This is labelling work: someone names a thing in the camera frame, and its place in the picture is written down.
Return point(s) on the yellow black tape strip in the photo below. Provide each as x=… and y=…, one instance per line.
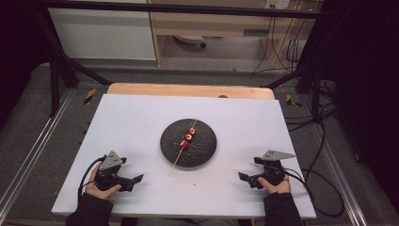
x=292, y=101
x=90, y=96

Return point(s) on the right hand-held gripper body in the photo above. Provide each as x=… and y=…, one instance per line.
x=272, y=172

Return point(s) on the white power strip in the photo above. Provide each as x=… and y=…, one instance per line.
x=277, y=3

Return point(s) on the wooden table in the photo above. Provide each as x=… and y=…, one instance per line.
x=175, y=90

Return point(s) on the black metal frame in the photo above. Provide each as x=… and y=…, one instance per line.
x=188, y=8

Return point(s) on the round black plate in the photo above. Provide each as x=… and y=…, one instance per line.
x=202, y=150

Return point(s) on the dark curtain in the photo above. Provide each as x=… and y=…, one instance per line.
x=19, y=47
x=367, y=94

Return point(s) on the aluminium floor rail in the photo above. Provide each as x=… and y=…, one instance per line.
x=34, y=147
x=337, y=166

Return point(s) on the person's right hand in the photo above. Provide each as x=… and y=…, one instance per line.
x=279, y=189

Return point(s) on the person's left hand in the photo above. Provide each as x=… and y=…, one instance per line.
x=95, y=191

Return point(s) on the light wooden desk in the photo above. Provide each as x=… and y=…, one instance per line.
x=213, y=23

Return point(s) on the white cabinet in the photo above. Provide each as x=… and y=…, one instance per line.
x=103, y=34

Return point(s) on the thin wooden skewer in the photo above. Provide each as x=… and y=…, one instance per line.
x=178, y=157

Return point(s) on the grey chair base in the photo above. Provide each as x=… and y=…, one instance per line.
x=189, y=39

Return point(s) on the white board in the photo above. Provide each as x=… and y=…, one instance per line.
x=131, y=125

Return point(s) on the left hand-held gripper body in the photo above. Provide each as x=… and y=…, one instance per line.
x=109, y=175

